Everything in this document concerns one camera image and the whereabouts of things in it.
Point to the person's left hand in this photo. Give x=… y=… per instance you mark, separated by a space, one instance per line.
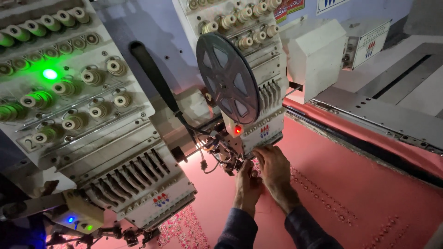
x=246 y=188

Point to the person's right hand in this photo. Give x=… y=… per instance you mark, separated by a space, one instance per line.
x=277 y=173

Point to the person's right fingers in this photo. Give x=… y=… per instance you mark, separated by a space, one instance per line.
x=264 y=154

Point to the grey sequin reel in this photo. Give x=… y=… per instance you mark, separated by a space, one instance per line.
x=228 y=77

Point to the embroidery machine head red light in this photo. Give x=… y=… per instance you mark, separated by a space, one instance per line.
x=249 y=69

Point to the pink embroidered fabric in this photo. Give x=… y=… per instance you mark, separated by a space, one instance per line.
x=346 y=193

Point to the white machine end cover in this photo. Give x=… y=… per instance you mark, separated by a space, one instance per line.
x=316 y=58

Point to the red poster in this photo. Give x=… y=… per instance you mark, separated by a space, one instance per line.
x=288 y=8

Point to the white control box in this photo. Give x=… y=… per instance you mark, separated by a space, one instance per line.
x=367 y=43

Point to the white and blue poster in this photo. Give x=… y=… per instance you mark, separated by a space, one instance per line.
x=328 y=5

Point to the embroidery machine head green light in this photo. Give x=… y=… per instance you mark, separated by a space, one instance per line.
x=86 y=114

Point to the cream sequin device blue light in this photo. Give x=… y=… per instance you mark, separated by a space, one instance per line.
x=81 y=216

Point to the black fabric frame bar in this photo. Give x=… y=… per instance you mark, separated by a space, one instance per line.
x=363 y=145

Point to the metal machine frame rail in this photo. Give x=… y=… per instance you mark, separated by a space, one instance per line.
x=377 y=114

